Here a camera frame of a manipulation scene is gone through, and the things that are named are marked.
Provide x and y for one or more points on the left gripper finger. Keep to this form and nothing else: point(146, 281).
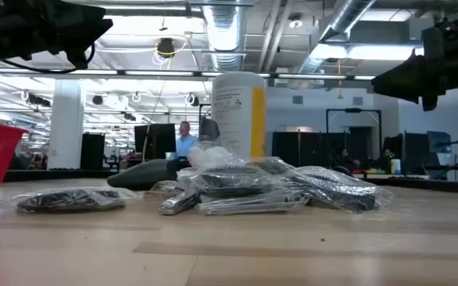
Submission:
point(91, 24)

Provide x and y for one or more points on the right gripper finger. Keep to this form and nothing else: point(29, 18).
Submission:
point(398, 81)

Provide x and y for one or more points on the dark grey deodorant stick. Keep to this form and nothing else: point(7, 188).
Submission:
point(141, 175)
point(209, 131)

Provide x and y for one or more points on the dark desk monitors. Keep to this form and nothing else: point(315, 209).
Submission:
point(416, 153)

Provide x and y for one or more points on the black ceiling-hung device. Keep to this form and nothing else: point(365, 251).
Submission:
point(165, 47)

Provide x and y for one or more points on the person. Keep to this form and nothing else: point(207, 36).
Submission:
point(185, 145)
point(346, 159)
point(386, 159)

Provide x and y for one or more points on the white pillar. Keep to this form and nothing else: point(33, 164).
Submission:
point(66, 127)

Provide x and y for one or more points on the black partition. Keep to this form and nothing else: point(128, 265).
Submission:
point(312, 149)

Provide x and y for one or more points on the black cabinet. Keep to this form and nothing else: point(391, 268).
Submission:
point(92, 151)

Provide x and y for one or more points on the black monitor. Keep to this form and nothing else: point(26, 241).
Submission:
point(155, 141)

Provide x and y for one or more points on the white canister with yellow label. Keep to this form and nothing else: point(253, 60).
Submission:
point(233, 115)

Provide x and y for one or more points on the black gantry frame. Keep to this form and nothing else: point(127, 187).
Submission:
point(352, 110)

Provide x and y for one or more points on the smooth silver air duct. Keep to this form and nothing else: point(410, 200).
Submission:
point(344, 16)

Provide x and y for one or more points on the ribbed silver air duct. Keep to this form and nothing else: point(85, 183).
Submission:
point(225, 32)

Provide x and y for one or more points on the black aluminium table frame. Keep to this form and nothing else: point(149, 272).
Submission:
point(54, 175)

